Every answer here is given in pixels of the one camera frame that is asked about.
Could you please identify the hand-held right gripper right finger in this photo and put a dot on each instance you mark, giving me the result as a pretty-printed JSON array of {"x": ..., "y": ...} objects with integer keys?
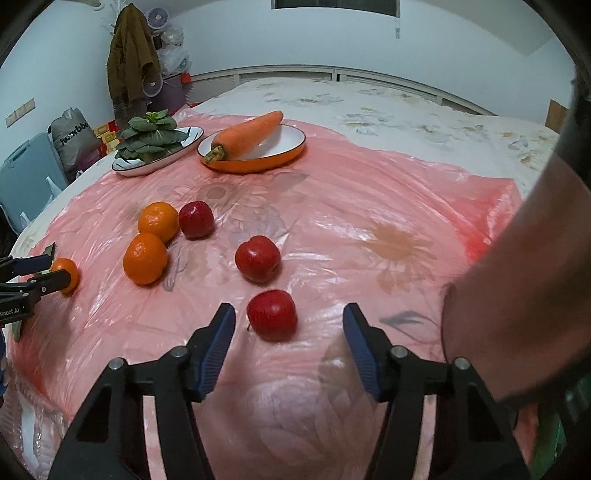
[{"x": 362, "y": 355}]

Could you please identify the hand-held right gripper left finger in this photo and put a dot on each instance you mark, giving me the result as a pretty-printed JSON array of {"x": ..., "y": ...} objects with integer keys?
[{"x": 217, "y": 355}]

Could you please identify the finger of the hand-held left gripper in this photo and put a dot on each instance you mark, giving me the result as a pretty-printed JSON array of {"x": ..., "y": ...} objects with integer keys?
[
  {"x": 51, "y": 281},
  {"x": 32, "y": 264}
]

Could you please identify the orange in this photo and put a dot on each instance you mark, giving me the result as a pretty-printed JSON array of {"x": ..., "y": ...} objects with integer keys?
[
  {"x": 145, "y": 258},
  {"x": 158, "y": 222},
  {"x": 64, "y": 274}
]

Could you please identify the small red apple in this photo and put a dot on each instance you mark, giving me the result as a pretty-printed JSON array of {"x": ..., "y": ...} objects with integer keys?
[
  {"x": 196, "y": 219},
  {"x": 272, "y": 315},
  {"x": 257, "y": 258}
]

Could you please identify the grey printed bag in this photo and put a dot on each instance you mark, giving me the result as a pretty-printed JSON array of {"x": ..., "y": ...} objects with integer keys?
[{"x": 71, "y": 136}]

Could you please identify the pink plastic sheet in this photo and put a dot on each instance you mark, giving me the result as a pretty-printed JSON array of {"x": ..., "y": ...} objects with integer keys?
[{"x": 346, "y": 207}]

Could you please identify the red yellow carton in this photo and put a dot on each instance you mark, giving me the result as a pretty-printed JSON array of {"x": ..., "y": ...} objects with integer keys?
[{"x": 105, "y": 134}]

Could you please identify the pile of green leaves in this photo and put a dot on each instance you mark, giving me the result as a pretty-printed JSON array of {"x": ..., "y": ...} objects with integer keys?
[{"x": 147, "y": 136}]

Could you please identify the copper black electric kettle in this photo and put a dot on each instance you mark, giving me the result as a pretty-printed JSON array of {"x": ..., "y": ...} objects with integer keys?
[{"x": 517, "y": 277}]

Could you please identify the white oval plate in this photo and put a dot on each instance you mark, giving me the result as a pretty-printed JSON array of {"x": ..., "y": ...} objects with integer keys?
[{"x": 190, "y": 134}]

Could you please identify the small white fan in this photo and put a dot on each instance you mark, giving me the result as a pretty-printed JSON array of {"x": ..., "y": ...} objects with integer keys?
[
  {"x": 157, "y": 19},
  {"x": 150, "y": 85}
]

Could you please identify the purple storage bin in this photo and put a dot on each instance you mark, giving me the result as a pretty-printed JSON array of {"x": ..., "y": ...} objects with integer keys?
[{"x": 174, "y": 94}]

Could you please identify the orange rimmed plate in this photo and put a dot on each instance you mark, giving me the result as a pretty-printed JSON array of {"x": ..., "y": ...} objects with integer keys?
[{"x": 286, "y": 143}]

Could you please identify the carrot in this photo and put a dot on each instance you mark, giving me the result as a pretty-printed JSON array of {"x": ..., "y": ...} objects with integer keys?
[{"x": 249, "y": 134}]

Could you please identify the olive brown coat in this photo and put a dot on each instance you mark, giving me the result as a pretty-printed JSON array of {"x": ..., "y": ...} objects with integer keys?
[{"x": 131, "y": 50}]

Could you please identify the small red tag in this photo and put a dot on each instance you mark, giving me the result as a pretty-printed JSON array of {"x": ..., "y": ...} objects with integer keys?
[{"x": 185, "y": 78}]

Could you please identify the white coat rack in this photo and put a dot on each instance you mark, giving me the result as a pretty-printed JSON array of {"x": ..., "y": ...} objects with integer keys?
[{"x": 109, "y": 26}]

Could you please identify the clear plastic bag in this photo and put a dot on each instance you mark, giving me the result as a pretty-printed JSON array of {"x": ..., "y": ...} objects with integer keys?
[{"x": 173, "y": 50}]

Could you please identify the wooden headboard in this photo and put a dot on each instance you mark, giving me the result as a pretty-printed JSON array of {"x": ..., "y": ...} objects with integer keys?
[{"x": 556, "y": 115}]

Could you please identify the dark window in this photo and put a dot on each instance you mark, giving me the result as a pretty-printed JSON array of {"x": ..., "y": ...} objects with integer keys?
[{"x": 332, "y": 5}]

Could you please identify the wall outlet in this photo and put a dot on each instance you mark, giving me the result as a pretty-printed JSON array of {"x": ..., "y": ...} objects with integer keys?
[{"x": 21, "y": 112}]

